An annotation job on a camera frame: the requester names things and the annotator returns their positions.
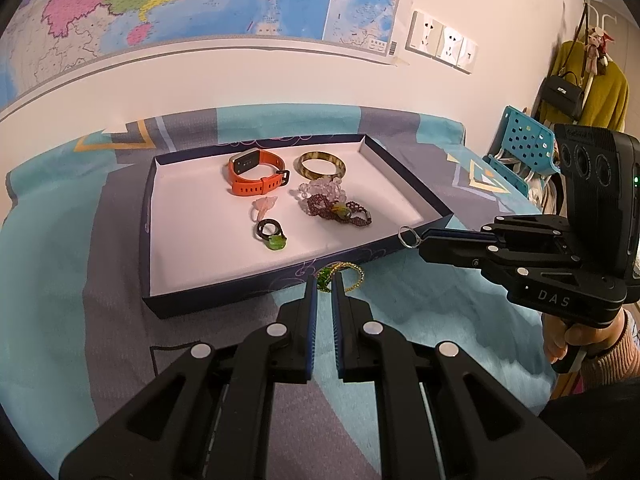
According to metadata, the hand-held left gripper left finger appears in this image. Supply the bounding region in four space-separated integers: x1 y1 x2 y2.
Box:
59 276 319 480

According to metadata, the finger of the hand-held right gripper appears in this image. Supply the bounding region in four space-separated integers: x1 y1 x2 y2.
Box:
423 214 572 248
418 238 582 282

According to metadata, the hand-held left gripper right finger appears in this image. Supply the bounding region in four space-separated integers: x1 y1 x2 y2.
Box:
331 272 587 480

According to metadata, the green and gold bracelet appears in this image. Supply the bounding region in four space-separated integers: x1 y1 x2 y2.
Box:
316 261 365 293

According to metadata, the black ring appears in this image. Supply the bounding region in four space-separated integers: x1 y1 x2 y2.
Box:
256 218 287 243

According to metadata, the dark red beaded bracelet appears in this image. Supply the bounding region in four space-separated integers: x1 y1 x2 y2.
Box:
300 194 373 226

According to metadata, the clear crystal bead bracelet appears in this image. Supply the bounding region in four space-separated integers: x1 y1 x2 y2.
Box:
298 177 348 201

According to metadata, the dark blue shallow box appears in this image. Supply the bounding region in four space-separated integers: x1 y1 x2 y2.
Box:
141 133 454 321

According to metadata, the person's right forearm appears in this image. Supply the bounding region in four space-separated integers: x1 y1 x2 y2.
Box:
579 327 640 392

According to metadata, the person's right hand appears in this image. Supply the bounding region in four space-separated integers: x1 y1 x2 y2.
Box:
542 309 629 364

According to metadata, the blue perforated plastic chair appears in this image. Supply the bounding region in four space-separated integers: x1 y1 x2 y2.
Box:
482 106 559 196

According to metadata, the yellow hanging garment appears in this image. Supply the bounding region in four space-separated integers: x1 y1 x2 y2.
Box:
547 40 630 134

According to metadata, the black handbag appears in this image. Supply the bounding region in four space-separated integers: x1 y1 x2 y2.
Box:
539 72 586 122

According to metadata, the tortoiseshell bangle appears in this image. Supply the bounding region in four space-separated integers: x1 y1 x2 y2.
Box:
293 151 347 181

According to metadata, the orange smart watch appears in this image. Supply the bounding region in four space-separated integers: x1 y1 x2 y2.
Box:
228 149 291 196

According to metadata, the small hanging doll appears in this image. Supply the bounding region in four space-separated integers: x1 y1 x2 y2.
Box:
586 27 612 76

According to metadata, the person's dark clothing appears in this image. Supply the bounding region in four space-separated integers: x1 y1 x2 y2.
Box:
539 384 640 480

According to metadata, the teal and grey bedsheet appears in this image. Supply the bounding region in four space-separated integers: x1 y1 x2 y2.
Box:
0 104 640 480

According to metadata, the white wall switch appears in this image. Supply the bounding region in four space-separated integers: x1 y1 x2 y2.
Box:
456 36 479 74

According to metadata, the white wall socket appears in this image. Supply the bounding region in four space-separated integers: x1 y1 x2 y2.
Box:
434 22 466 64
405 10 444 56

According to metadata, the narrow blue wall map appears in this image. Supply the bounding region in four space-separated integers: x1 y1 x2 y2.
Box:
321 0 407 67

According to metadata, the large colourful wall map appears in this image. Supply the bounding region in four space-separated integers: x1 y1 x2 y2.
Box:
0 0 342 111

